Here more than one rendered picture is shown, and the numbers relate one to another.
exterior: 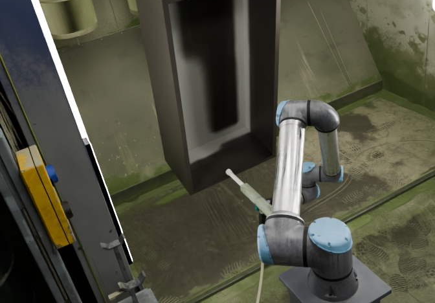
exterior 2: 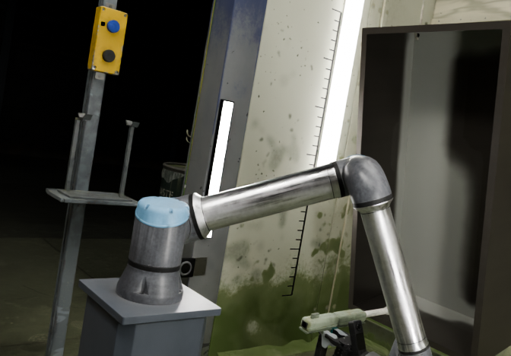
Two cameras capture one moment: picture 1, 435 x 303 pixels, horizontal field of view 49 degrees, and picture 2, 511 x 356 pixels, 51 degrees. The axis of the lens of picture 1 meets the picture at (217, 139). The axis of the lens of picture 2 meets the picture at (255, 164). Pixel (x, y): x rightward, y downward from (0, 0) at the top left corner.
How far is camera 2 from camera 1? 2.33 m
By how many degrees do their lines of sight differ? 74
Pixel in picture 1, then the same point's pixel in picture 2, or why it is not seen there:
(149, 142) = not seen: hidden behind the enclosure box
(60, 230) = (91, 55)
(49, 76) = (225, 32)
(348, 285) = (126, 278)
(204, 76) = (468, 200)
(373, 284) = (136, 309)
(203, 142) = (449, 304)
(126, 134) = not seen: hidden behind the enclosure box
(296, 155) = (279, 180)
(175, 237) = not seen: outside the picture
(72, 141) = (215, 89)
